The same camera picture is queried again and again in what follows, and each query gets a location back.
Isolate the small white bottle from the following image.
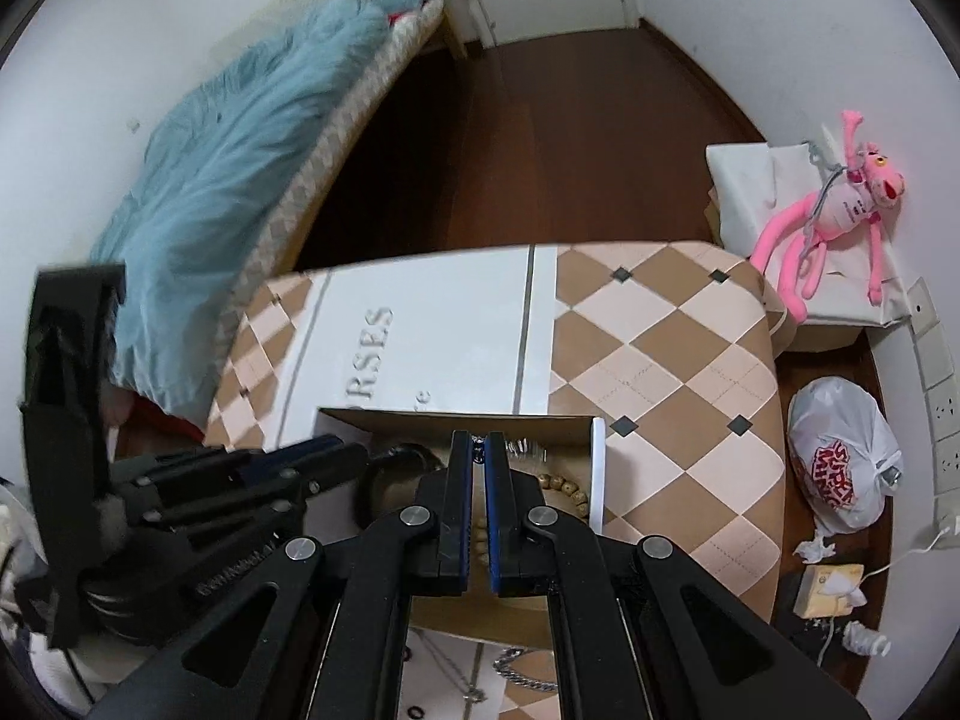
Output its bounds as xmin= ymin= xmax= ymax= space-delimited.
xmin=840 ymin=621 xmax=892 ymax=657

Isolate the cardboard box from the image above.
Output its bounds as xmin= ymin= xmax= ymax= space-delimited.
xmin=318 ymin=406 xmax=607 ymax=620

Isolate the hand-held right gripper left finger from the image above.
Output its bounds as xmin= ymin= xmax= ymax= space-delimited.
xmin=90 ymin=430 xmax=475 ymax=720

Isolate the white cable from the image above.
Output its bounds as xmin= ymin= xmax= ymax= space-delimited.
xmin=814 ymin=514 xmax=960 ymax=668

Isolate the light blue fluffy blanket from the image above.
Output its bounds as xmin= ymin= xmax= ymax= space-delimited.
xmin=88 ymin=0 xmax=451 ymax=421

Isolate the thin silver necklace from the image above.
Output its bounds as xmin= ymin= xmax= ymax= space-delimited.
xmin=416 ymin=626 xmax=485 ymax=707

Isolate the wooden bead bracelet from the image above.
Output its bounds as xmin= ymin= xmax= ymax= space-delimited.
xmin=471 ymin=471 xmax=595 ymax=567

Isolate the bed with patterned mattress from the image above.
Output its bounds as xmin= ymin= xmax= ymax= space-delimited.
xmin=112 ymin=0 xmax=470 ymax=436

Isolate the red cloth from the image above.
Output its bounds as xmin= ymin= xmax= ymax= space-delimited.
xmin=124 ymin=390 xmax=207 ymax=445

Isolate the white wall socket strip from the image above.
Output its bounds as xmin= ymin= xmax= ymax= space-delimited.
xmin=906 ymin=277 xmax=960 ymax=500

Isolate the white plastic bag red print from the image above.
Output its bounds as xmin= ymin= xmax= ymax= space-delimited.
xmin=786 ymin=376 xmax=904 ymax=536

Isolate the silver chain bracelet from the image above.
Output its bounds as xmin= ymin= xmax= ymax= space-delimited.
xmin=492 ymin=646 xmax=560 ymax=693

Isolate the black cord bracelet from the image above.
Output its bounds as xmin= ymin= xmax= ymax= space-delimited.
xmin=358 ymin=444 xmax=445 ymax=530

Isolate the pink panther plush toy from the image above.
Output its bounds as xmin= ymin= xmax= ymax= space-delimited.
xmin=750 ymin=109 xmax=907 ymax=322

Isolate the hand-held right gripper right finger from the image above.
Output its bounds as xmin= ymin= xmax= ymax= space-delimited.
xmin=486 ymin=432 xmax=872 ymax=720

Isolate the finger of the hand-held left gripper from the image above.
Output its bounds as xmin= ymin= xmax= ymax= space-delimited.
xmin=142 ymin=486 xmax=316 ymax=550
xmin=112 ymin=435 xmax=374 ymax=515

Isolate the diamond pattern table cover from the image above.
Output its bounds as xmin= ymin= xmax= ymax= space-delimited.
xmin=202 ymin=240 xmax=788 ymax=720

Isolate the yellow tissue box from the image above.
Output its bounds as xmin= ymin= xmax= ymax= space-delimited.
xmin=796 ymin=562 xmax=868 ymax=620

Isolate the white cloth covered box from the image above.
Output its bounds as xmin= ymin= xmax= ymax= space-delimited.
xmin=705 ymin=139 xmax=912 ymax=331

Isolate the crumpled white tissue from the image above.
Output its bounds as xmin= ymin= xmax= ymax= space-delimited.
xmin=795 ymin=532 xmax=839 ymax=565

